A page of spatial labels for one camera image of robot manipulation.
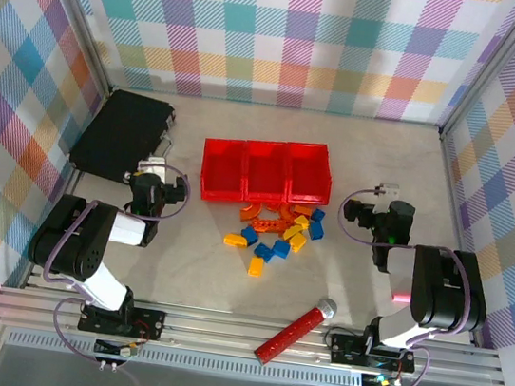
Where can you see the long orange studded lego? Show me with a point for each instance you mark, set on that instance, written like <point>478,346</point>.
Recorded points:
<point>272,227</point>

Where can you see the small pink stick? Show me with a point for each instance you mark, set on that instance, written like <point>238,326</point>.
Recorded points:
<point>401,298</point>

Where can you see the aluminium frame post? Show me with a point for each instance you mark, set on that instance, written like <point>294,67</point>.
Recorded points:
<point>80,9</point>
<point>490,67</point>

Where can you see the small orange curved lego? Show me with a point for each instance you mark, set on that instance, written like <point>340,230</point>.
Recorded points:
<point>286,213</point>

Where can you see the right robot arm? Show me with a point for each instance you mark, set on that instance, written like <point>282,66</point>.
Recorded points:
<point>458,298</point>

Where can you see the red glitter toy microphone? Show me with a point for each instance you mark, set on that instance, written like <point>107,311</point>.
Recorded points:
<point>296,328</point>

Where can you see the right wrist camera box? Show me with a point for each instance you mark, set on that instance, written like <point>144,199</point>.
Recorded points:
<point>388,191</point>

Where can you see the red plastic bin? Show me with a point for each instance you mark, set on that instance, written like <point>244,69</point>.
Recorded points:
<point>308,171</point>
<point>222,169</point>
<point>265,170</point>

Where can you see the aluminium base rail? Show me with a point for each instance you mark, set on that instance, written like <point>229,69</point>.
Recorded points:
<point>218,336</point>

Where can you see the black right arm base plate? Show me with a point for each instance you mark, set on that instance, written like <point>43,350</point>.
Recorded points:
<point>346,349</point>

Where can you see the yellow curved lego brick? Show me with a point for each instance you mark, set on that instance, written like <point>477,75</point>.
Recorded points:
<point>235,240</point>

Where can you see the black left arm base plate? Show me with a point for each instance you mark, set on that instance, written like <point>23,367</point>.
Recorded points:
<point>148,321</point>

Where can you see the orange lego brick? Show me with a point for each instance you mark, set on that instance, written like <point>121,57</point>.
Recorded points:
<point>303,210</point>

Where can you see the large orange curved lego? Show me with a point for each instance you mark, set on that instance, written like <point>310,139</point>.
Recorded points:
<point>249,213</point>

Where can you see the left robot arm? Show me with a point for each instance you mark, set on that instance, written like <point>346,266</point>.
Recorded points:
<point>67,248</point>

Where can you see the black hard case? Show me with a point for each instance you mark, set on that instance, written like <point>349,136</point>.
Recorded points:
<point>117,135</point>

